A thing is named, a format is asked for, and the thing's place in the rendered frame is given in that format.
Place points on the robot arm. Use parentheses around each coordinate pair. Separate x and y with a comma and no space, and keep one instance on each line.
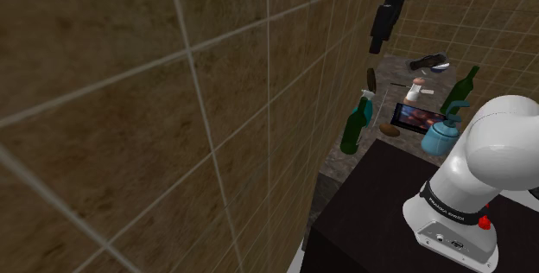
(484,167)

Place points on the black shoe-shaped object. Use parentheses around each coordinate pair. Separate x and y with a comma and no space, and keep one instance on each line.
(427,61)

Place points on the dark brown oval disc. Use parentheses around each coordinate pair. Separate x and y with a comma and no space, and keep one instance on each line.
(371,80)

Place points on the thin black pen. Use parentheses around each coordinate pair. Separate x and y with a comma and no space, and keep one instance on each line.
(398,84)

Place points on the white and blue bowl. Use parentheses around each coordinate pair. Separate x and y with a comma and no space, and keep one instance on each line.
(440,68)

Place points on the pink and white bottle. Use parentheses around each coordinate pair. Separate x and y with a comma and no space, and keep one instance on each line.
(413,93)

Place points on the small white bar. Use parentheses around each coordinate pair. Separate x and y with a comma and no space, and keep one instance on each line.
(427,91)

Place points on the thin pale rod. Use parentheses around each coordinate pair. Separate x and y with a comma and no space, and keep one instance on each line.
(380,108)

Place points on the teal spray bottle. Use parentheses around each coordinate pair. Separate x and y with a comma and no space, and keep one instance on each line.
(369,110)

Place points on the dark green glass bottle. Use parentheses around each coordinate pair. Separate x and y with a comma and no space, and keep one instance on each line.
(353,131)
(460,91)

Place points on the black tablet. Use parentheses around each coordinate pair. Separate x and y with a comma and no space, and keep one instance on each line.
(417,118)

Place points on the light blue spray bottle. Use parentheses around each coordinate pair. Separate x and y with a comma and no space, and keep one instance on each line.
(440,137)

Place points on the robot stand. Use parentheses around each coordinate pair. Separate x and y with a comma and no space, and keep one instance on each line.
(370,209)

